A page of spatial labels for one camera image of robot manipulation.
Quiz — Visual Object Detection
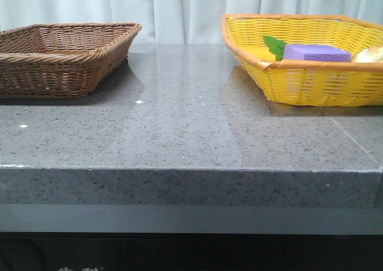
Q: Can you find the yellow woven basket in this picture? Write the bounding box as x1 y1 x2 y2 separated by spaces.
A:
221 14 382 106

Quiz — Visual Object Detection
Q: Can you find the purple foam block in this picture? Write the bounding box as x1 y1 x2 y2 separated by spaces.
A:
283 44 352 62

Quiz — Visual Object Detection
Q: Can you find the white curtain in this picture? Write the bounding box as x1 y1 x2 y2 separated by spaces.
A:
1 0 382 44

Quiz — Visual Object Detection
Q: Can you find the toy bread loaf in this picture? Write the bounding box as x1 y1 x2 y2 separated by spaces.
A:
351 45 383 63

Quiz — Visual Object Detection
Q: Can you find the brown wicker basket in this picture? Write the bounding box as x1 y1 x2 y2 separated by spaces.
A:
1 22 142 99

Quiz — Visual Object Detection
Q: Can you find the orange toy carrot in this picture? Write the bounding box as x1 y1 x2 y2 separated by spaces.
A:
263 36 287 61

